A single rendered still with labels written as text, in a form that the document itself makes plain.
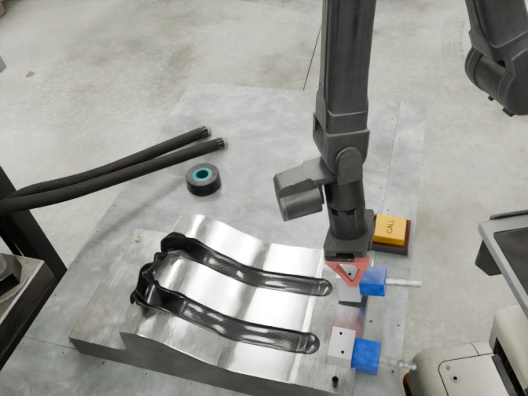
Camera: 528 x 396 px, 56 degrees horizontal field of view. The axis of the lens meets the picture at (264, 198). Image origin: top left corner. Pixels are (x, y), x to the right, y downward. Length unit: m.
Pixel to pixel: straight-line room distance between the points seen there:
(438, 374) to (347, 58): 1.07
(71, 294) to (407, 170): 0.79
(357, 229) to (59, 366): 0.60
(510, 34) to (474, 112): 2.12
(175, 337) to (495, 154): 2.01
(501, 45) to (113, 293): 0.75
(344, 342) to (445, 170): 1.72
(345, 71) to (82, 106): 2.66
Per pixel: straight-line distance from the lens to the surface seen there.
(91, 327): 0.97
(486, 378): 1.54
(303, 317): 0.86
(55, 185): 1.21
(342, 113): 0.63
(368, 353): 0.81
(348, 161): 0.65
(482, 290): 2.03
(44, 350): 1.06
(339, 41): 0.60
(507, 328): 1.00
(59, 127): 3.08
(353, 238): 0.76
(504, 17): 0.68
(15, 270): 1.18
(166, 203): 1.19
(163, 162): 1.20
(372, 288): 0.83
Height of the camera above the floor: 1.62
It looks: 46 degrees down
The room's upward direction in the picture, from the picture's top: 8 degrees counter-clockwise
